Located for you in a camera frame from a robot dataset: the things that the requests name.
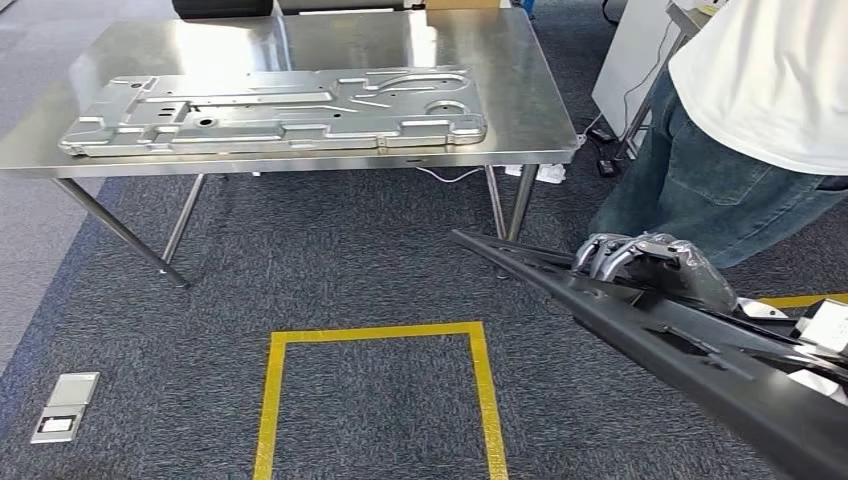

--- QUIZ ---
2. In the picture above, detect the stainless steel workbench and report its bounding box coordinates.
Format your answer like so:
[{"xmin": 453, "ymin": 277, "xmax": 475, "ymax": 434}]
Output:
[
  {"xmin": 612, "ymin": 0, "xmax": 713, "ymax": 162},
  {"xmin": 0, "ymin": 7, "xmax": 581, "ymax": 289}
]

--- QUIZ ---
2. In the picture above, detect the stamped grey metal panel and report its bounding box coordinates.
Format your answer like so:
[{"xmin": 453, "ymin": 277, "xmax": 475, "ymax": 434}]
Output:
[{"xmin": 58, "ymin": 64, "xmax": 490, "ymax": 159}]

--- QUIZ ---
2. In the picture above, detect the black plastic panel with cutouts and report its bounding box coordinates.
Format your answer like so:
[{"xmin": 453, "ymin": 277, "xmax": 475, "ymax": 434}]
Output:
[{"xmin": 449, "ymin": 229, "xmax": 848, "ymax": 480}]

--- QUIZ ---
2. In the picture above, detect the white power strip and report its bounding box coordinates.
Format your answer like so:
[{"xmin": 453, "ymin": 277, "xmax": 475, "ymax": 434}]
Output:
[{"xmin": 504, "ymin": 162, "xmax": 568, "ymax": 185}]

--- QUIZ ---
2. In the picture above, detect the white floor cable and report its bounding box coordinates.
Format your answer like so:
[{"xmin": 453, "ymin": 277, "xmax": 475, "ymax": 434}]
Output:
[{"xmin": 415, "ymin": 165, "xmax": 488, "ymax": 185}]

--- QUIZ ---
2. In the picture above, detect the grey floor outlet cover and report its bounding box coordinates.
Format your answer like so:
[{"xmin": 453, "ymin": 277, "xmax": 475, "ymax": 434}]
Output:
[{"xmin": 29, "ymin": 371, "xmax": 101, "ymax": 445}]

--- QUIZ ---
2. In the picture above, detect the white cabinet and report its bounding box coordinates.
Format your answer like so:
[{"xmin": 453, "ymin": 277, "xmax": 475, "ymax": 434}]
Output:
[{"xmin": 590, "ymin": 0, "xmax": 687, "ymax": 139}]

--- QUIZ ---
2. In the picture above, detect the person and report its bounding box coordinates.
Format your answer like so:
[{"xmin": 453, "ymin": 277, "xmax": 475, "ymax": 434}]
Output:
[{"xmin": 588, "ymin": 0, "xmax": 848, "ymax": 270}]

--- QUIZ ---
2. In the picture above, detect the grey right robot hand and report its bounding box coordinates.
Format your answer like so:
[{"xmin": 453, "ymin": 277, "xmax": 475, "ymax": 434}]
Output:
[{"xmin": 570, "ymin": 231, "xmax": 739, "ymax": 314}]

